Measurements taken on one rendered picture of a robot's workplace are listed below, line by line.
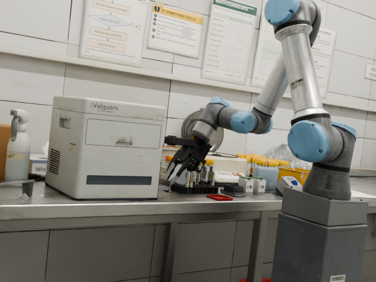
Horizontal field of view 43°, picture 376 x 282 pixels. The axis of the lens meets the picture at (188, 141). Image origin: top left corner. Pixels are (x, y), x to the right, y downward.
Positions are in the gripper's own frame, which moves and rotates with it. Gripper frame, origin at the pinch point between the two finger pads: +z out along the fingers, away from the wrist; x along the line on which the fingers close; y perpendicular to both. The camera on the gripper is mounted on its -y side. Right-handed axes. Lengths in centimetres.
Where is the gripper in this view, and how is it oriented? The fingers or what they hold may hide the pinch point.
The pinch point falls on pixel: (166, 183)
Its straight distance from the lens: 160.9
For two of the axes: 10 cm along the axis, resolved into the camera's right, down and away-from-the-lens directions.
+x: -5.7, -1.0, 8.2
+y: 6.5, 5.5, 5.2
